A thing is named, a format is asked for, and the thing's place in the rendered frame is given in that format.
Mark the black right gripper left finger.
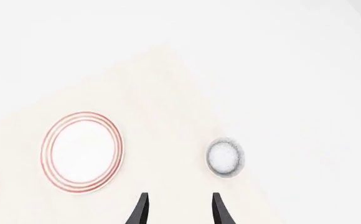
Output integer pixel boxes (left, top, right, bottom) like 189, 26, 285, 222
124, 192, 149, 224

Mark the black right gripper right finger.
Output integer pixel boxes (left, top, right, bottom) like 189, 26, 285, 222
212, 192, 237, 224

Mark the grey speckled bowl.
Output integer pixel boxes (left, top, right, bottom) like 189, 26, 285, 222
205, 136, 246, 180

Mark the white plate with red rings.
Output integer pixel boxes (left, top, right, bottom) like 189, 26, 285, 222
40, 111, 125, 195

